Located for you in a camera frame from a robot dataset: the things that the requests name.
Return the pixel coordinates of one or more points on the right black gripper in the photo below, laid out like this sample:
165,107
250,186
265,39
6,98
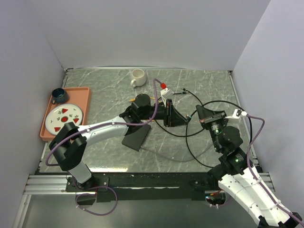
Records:
206,116

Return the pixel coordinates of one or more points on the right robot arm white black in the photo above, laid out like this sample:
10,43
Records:
237,175

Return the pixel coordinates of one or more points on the dark blue cup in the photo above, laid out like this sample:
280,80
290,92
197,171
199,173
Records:
59,96

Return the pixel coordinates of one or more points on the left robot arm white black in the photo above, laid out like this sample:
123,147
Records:
70,143

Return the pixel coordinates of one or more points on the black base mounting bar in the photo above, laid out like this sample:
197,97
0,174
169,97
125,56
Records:
147,186

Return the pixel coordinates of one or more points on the black network switch box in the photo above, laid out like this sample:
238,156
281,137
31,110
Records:
135,140

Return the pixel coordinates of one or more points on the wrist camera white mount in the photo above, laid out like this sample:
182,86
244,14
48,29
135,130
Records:
166,92
236,117

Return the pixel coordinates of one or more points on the white ceramic mug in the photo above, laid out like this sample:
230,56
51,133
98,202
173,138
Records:
138,78

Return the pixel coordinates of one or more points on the white watermelon pattern plate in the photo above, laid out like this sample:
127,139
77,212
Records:
62,114

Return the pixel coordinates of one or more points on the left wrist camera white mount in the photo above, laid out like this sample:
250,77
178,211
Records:
166,92

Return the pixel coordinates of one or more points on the pink tray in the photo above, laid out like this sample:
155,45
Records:
80,96

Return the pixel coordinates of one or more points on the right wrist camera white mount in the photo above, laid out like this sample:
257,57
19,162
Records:
236,117

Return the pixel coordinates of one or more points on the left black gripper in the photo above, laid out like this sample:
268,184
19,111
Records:
172,117

